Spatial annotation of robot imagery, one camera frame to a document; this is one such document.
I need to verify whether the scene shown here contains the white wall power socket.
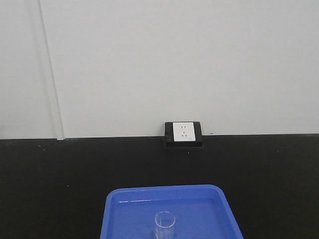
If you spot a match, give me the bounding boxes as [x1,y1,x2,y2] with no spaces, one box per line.
[172,122,196,142]

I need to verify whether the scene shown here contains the black socket mounting box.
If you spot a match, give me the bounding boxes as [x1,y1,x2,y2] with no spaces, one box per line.
[164,121,203,148]

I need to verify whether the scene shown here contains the clear glass beaker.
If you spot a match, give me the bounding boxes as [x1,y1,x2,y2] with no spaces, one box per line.
[155,211,176,239]

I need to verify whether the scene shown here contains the blue plastic tray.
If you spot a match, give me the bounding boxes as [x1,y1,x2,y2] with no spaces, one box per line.
[100,185,243,239]

